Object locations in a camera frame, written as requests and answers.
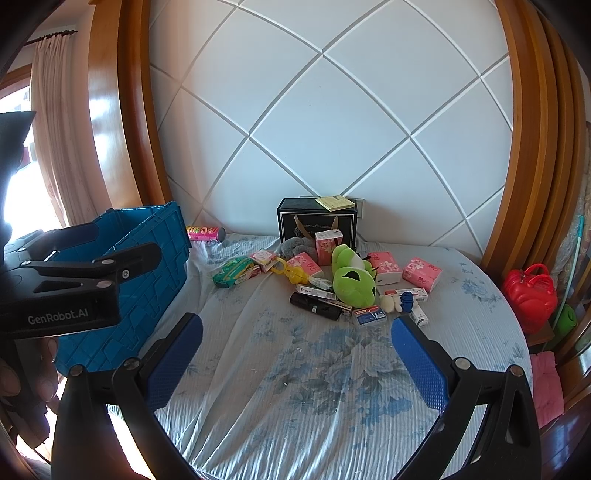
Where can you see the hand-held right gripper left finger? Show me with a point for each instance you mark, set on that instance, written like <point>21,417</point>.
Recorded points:
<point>175,362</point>

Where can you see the dark curtain rod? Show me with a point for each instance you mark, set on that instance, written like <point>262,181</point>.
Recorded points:
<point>51,37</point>

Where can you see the pink tissue pack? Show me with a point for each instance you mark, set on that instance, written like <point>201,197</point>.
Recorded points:
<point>304,264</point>
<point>421,275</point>
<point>327,244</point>
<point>384,266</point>

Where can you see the black pouch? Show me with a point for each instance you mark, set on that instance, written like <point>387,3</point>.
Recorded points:
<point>311,306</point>

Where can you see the small white box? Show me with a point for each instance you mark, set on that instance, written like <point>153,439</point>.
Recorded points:
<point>419,317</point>

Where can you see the small pink white packet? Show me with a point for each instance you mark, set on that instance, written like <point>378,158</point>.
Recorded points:
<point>264,259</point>

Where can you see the green rolled mat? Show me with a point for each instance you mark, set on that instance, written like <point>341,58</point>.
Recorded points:
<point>565,321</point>

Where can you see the light blue hoop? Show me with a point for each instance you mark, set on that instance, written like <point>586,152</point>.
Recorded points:
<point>581,233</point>

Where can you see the grey plush cloth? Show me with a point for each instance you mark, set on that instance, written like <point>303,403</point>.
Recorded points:
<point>295,247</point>

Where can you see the green frog plush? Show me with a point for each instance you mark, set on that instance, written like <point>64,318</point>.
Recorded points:
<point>341,256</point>

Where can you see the red and white box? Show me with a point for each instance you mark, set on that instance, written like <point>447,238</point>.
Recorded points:
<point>369,317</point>

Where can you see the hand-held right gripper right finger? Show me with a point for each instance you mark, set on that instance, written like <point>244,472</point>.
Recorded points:
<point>418,364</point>

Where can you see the white medicine box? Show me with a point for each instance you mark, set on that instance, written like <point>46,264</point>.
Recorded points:
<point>314,291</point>

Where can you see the black gift box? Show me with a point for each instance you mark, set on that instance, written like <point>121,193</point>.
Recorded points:
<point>300,221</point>

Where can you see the yellow plastic toy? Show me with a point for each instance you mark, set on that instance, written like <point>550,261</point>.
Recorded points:
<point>295,276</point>

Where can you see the floral fabric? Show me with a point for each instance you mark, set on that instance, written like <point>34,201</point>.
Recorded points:
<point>565,258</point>

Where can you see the small blue toy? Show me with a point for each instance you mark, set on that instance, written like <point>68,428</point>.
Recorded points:
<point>407,301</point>

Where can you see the red handbag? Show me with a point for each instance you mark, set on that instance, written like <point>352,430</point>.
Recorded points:
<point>528,295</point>

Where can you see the person's left hand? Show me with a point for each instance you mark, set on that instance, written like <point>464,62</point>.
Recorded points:
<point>18,383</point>

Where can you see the pink cylindrical can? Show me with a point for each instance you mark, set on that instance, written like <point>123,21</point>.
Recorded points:
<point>203,233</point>

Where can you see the green wipes pack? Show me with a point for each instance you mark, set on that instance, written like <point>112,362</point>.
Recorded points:
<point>233,272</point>

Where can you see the pale pink curtain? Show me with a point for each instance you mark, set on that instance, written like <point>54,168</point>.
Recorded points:
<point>60,138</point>

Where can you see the pink cloth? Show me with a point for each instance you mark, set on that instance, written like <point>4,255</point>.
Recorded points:
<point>547,387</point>

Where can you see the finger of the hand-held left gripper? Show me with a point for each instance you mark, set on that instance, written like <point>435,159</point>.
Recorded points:
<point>115,263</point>
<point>69,233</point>

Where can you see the long white red box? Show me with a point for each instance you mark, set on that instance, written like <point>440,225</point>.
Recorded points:
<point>420,294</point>

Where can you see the yellow sticky note pad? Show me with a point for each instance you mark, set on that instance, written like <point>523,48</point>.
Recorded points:
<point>334,203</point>

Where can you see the blue plastic crate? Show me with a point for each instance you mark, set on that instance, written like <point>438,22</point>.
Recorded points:
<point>138,295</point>

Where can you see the green plush pouch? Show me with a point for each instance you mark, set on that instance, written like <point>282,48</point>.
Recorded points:
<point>348,290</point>

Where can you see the small white plush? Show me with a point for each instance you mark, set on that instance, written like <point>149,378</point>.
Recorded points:
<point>389,303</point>

